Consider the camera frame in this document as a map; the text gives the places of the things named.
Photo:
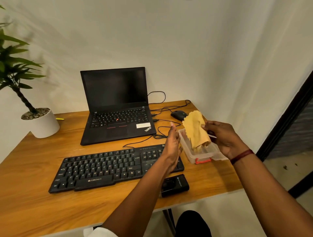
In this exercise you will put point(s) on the black door frame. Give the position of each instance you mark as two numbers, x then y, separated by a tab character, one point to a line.
283	127

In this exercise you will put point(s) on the green leafy plant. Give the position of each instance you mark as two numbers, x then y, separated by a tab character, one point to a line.
14	70

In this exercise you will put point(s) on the person's black trousers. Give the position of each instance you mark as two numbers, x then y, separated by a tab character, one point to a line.
193	225

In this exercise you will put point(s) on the person's right hand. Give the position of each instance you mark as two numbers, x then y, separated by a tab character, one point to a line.
226	139

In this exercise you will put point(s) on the person's left hand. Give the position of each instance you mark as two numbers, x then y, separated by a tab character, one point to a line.
173	149

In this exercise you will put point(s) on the clear plastic container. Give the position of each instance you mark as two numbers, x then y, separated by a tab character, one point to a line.
188	146

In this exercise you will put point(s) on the yellow cloth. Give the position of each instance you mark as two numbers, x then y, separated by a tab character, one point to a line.
195	129

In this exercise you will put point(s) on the red wrist band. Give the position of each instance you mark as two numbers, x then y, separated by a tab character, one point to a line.
240	156

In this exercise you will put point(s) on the black laptop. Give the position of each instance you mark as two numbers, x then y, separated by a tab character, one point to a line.
115	88

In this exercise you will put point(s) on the black table leg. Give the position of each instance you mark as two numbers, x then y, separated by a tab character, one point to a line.
170	221

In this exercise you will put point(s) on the black keyboard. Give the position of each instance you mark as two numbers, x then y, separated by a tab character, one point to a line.
105	168

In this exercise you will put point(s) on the black computer mouse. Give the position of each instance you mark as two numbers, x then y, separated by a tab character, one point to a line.
178	115

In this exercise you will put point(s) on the person's left forearm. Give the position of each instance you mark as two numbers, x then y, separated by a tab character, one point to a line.
139	202

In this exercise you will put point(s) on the white plant pot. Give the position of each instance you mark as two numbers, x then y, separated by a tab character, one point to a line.
45	127

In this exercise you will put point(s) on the person's right forearm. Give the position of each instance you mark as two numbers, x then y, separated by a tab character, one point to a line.
271	200

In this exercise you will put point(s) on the black cleaning brush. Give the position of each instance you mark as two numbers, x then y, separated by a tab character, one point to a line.
174	185

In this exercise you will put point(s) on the person's white shirt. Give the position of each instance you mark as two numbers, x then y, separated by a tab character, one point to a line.
97	232

